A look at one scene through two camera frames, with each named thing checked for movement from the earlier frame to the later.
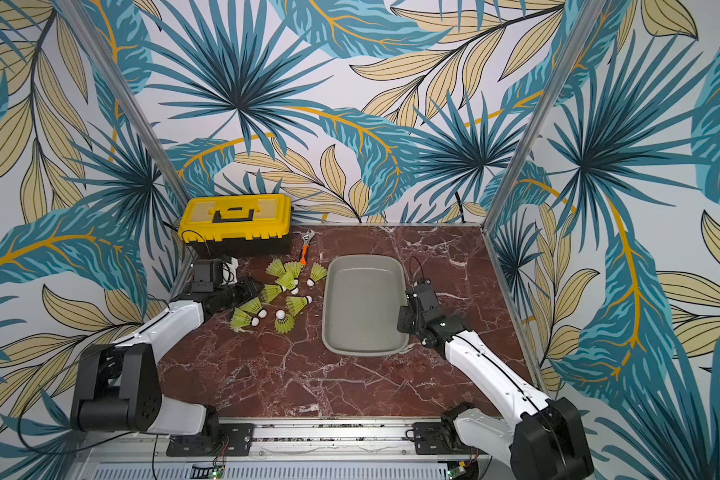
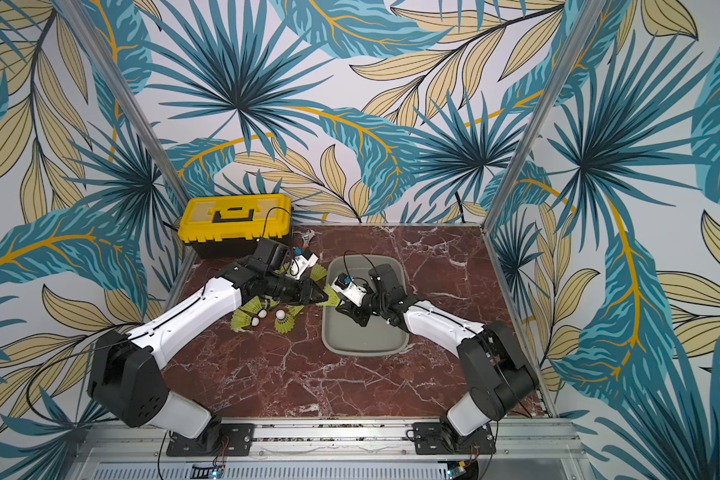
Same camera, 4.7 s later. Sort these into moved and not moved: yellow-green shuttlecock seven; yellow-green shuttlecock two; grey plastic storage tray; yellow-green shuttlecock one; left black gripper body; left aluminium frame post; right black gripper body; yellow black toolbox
Moved: yellow-green shuttlecock two; left black gripper body; right black gripper body
Not moved: grey plastic storage tray; yellow-green shuttlecock seven; left aluminium frame post; yellow black toolbox; yellow-green shuttlecock one
